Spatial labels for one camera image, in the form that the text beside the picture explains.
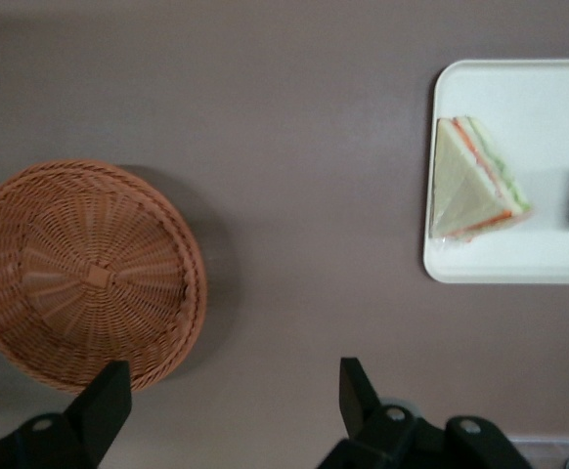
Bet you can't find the clear acrylic bottle rack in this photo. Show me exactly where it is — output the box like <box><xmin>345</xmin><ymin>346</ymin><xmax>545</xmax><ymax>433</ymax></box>
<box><xmin>505</xmin><ymin>431</ymin><xmax>569</xmax><ymax>469</ymax></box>

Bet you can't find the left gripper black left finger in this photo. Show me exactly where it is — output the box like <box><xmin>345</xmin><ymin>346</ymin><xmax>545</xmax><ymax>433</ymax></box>
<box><xmin>0</xmin><ymin>360</ymin><xmax>134</xmax><ymax>469</ymax></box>

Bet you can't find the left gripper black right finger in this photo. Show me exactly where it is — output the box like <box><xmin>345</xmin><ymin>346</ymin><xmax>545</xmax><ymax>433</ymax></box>
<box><xmin>316</xmin><ymin>357</ymin><xmax>455</xmax><ymax>469</ymax></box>

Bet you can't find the round brown wicker basket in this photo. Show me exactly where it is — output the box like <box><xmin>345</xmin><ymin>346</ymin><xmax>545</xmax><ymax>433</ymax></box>
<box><xmin>0</xmin><ymin>159</ymin><xmax>209</xmax><ymax>397</ymax></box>

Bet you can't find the triangular sandwich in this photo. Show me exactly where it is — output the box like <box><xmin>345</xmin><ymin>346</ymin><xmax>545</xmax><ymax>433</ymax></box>
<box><xmin>430</xmin><ymin>115</ymin><xmax>535</xmax><ymax>246</ymax></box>

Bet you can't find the cream plastic tray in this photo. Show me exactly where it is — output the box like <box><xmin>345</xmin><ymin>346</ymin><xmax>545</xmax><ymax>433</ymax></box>
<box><xmin>421</xmin><ymin>59</ymin><xmax>569</xmax><ymax>286</ymax></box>

